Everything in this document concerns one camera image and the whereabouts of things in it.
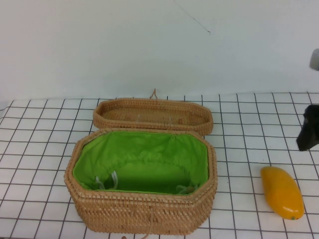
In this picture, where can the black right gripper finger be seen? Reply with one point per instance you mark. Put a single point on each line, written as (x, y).
(310, 129)

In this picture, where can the yellow toy mango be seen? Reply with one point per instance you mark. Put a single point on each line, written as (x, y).
(281, 191)

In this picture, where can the woven rattan basket lid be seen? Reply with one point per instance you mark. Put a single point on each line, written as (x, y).
(149, 124)

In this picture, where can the green fabric basket liner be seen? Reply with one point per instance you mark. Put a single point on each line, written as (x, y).
(149, 149)

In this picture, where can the woven rattan basket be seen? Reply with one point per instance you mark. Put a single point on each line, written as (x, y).
(124, 211)

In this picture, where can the white black-grid tablecloth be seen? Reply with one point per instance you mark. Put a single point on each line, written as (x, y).
(37, 149)

